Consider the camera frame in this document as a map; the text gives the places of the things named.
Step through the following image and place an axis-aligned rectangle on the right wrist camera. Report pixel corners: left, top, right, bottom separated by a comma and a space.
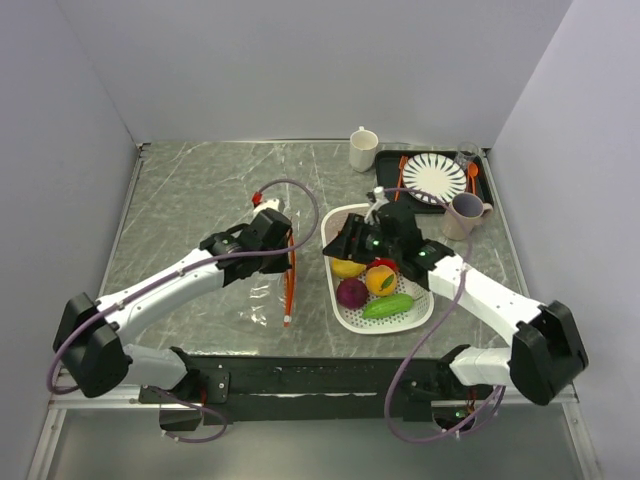
364, 186, 389, 225

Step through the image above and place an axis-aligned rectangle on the red apple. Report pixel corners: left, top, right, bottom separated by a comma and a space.
367, 258, 398, 272

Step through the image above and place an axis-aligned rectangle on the orange spoon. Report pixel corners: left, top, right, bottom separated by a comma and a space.
467, 162, 479, 195

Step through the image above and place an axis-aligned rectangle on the white perforated basket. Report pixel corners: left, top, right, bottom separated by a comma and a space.
320, 203, 435, 335

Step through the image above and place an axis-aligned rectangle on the green bitter gourd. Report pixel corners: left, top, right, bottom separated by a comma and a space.
361, 293, 422, 320

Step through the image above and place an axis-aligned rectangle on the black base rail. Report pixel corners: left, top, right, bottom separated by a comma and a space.
139, 356, 492, 432

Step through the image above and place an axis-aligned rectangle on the orange fork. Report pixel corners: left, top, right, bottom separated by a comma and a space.
394, 155, 408, 202

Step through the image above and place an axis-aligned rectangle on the striped white plate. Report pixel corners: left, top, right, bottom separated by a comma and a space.
402, 153, 467, 205

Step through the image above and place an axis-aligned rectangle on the clear glass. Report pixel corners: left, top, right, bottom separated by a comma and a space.
454, 141, 480, 170

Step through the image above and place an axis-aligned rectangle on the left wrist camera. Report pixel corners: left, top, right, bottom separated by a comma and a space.
251, 192, 285, 217

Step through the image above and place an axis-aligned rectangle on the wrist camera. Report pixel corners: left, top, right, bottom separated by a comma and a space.
251, 192, 285, 217
364, 186, 389, 225

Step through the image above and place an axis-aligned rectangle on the beige mug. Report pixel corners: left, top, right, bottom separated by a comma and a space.
441, 192, 493, 241

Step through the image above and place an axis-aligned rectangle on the yellow lemon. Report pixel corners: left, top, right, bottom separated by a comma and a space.
331, 258, 366, 279

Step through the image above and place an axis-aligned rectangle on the white mug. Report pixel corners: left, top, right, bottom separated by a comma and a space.
349, 126, 379, 173

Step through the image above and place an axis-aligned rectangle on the orange fruit with leaf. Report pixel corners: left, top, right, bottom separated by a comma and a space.
365, 265, 398, 297

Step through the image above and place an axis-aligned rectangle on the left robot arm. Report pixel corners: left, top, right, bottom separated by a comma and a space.
53, 208, 291, 402

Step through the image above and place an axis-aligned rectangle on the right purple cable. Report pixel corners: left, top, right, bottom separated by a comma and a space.
372, 187, 507, 444

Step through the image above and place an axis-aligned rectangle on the clear zip top bag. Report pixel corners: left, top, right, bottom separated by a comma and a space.
240, 251, 297, 328

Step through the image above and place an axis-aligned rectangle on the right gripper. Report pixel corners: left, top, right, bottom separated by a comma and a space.
321, 213, 401, 266

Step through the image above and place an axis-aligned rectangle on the purple onion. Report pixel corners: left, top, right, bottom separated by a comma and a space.
336, 278, 369, 310

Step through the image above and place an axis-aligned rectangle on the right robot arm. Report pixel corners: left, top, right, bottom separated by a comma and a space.
321, 203, 589, 405

